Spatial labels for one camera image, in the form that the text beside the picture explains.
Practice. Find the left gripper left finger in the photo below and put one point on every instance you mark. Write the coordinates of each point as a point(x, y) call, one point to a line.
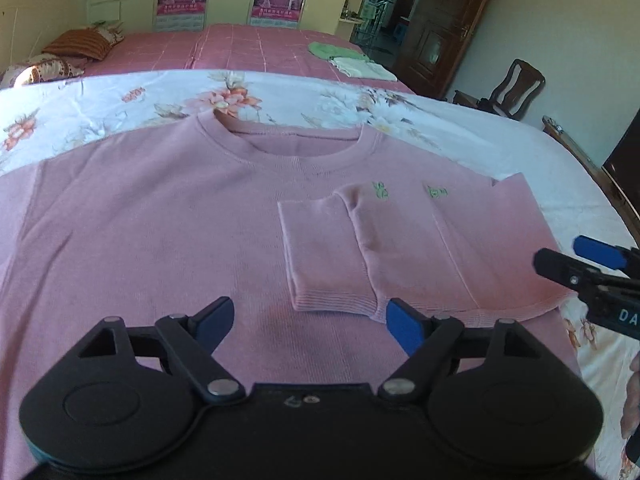
point(189, 343)

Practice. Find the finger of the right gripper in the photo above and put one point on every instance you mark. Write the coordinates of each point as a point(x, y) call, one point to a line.
point(562, 269)
point(613, 257)

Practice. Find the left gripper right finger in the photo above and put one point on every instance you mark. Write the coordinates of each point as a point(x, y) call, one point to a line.
point(429, 344)

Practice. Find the pink sweater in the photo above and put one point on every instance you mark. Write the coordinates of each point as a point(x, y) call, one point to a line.
point(309, 232)

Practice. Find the dark wooden chair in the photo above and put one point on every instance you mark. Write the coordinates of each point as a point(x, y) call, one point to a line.
point(512, 97)

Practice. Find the white floral bed sheet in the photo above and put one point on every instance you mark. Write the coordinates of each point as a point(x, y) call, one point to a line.
point(42, 121)

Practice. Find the white folded cloth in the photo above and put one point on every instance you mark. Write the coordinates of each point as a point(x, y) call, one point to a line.
point(362, 69)

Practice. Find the dark wooden door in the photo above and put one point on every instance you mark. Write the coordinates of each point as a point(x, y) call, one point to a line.
point(438, 35)

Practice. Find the pink checked bedspread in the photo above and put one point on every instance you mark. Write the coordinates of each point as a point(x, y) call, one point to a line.
point(242, 48)

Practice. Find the green folded cloth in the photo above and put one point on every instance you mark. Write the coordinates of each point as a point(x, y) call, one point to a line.
point(328, 52)

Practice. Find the floral red white pillow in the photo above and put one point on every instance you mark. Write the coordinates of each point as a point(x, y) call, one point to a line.
point(41, 68)

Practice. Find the orange striped pillow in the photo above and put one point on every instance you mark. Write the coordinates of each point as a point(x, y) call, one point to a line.
point(80, 43)

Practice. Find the cream round headboard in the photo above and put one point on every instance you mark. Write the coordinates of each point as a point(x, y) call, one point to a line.
point(26, 30)

